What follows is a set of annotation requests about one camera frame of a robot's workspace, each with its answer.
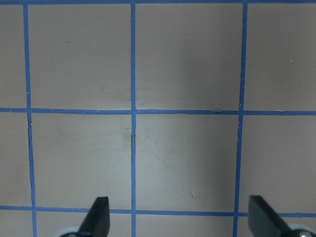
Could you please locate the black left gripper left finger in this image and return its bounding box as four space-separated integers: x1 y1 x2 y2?
77 197 110 237

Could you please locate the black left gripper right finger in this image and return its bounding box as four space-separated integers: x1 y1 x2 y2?
248 196 292 237

